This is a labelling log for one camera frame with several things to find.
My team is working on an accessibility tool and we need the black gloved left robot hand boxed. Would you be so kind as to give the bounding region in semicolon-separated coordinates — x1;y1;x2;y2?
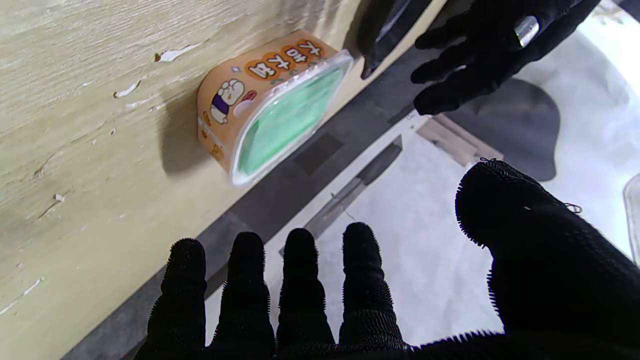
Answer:
411;0;601;116

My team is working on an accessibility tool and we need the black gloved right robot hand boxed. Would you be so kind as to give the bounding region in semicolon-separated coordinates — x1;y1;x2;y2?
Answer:
134;159;640;360

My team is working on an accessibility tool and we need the white paper food container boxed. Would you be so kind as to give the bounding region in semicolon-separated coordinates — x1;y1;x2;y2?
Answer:
196;29;355;187

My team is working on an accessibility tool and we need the black cast iron skillet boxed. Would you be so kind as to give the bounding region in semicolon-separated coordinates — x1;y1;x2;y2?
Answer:
357;0;433;80

